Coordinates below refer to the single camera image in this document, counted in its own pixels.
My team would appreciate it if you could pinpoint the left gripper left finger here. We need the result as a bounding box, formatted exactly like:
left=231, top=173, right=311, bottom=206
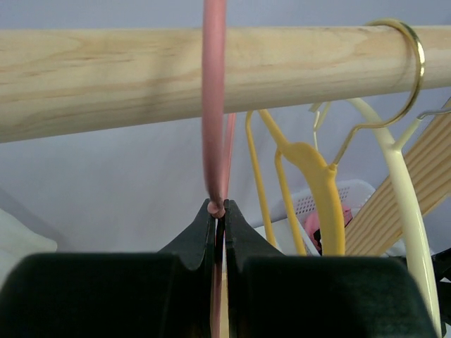
left=1, top=205, right=215, bottom=337

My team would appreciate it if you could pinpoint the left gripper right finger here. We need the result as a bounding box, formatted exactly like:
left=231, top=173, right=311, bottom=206
left=225, top=200, right=436, bottom=337

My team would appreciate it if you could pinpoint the pink t shirt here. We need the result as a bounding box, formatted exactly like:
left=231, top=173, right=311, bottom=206
left=304, top=205, right=353, bottom=256

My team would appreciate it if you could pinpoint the yellow hanger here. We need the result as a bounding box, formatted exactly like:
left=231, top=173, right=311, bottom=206
left=258, top=18, right=426, bottom=256

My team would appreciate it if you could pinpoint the pink hanger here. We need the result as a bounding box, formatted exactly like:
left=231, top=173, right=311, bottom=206
left=202, top=0, right=236, bottom=337

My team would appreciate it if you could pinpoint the cream hanger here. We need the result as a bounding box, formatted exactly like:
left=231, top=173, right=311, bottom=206
left=309, top=97, right=451, bottom=338

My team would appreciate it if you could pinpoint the white t shirt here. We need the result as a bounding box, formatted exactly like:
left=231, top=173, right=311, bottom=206
left=0, top=209, right=58, bottom=284

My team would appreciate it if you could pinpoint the wooden clothes rack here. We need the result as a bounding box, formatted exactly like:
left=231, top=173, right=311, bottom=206
left=0, top=25, right=451, bottom=257

